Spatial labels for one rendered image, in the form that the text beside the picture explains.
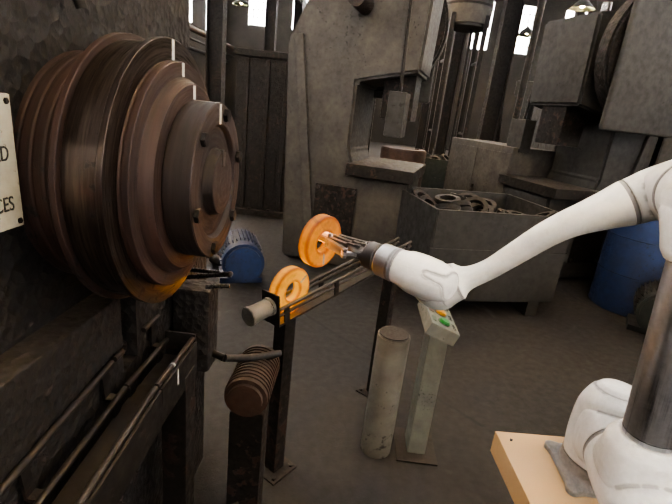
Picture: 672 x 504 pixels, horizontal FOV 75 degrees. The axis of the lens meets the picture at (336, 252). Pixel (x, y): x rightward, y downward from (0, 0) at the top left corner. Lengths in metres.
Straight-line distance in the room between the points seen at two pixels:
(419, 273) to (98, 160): 0.71
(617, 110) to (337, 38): 2.12
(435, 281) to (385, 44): 2.58
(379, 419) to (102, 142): 1.39
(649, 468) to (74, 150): 1.13
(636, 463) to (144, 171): 1.04
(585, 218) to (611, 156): 3.38
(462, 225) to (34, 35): 2.51
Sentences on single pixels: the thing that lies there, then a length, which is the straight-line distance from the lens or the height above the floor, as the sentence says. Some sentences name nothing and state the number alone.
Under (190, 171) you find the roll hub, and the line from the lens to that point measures 0.72.
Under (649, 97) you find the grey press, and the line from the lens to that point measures 4.17.
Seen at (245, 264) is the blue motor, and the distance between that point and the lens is 3.06.
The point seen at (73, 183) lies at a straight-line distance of 0.70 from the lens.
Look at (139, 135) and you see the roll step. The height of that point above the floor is 1.20.
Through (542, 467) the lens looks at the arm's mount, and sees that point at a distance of 1.42.
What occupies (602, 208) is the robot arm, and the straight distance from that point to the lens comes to 1.07.
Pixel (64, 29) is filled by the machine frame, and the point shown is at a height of 1.34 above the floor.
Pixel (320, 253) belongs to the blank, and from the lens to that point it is 1.27.
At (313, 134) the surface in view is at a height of 1.06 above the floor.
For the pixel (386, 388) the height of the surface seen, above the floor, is 0.32.
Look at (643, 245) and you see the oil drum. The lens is 3.89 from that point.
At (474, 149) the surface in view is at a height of 1.01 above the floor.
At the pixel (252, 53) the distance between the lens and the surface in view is 5.06.
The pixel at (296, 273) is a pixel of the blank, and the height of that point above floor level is 0.77.
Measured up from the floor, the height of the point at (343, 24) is 1.84.
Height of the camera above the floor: 1.27
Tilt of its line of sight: 18 degrees down
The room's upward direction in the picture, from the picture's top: 6 degrees clockwise
